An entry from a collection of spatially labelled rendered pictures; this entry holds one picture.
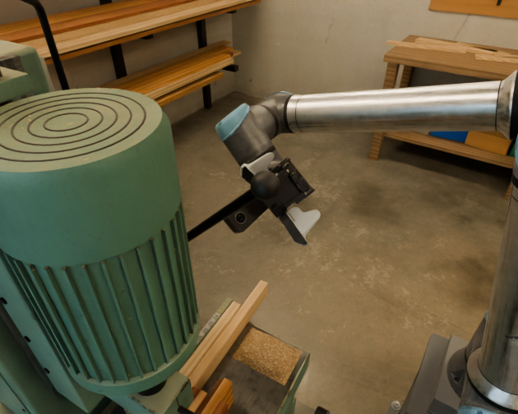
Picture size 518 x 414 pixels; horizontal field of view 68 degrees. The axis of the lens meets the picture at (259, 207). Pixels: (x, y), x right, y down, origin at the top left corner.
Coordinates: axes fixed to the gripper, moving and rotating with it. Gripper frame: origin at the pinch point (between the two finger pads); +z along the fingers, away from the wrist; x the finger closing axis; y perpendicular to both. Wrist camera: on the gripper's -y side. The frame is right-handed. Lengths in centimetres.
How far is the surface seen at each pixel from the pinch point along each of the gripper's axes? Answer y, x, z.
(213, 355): -28.9, 18.5, -15.6
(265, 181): 2.5, -5.1, 12.8
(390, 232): 36, 92, -186
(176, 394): -28.7, 12.6, 3.2
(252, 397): -26.8, 28.6, -11.6
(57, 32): -42, -120, -166
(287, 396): -21.6, 32.8, -11.7
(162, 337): -16.9, 0.7, 16.7
